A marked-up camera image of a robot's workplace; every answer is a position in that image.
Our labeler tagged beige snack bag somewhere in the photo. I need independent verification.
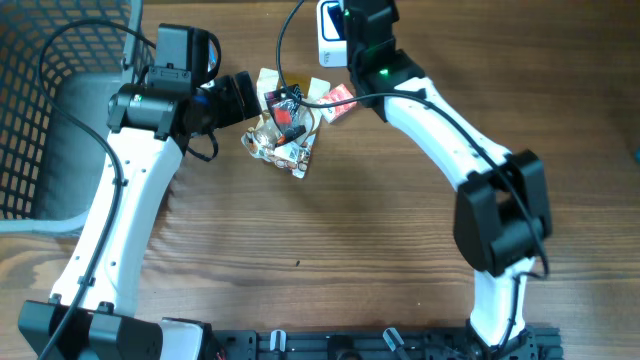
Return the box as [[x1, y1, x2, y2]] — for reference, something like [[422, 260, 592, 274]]
[[242, 68, 330, 178]]

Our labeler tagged black mesh plastic basket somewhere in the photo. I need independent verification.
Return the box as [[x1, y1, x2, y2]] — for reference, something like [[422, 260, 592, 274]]
[[1, 0, 153, 236]]

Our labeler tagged hex wrench set package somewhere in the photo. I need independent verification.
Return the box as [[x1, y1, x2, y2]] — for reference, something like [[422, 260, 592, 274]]
[[264, 84, 306, 147]]

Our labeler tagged red Kleenex tissue pack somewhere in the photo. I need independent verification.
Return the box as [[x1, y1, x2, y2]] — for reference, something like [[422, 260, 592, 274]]
[[317, 84, 356, 124]]

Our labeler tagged white barcode scanner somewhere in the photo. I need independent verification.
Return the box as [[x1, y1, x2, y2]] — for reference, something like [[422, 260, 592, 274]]
[[316, 0, 347, 68]]

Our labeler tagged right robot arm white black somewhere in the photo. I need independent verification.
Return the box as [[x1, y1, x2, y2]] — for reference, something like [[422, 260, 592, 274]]
[[340, 1, 552, 359]]

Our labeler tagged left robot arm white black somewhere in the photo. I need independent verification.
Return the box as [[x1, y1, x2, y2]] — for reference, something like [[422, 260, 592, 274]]
[[18, 24, 260, 359]]

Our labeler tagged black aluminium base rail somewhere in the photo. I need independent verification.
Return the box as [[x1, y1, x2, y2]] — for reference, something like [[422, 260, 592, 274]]
[[118, 327, 563, 360]]

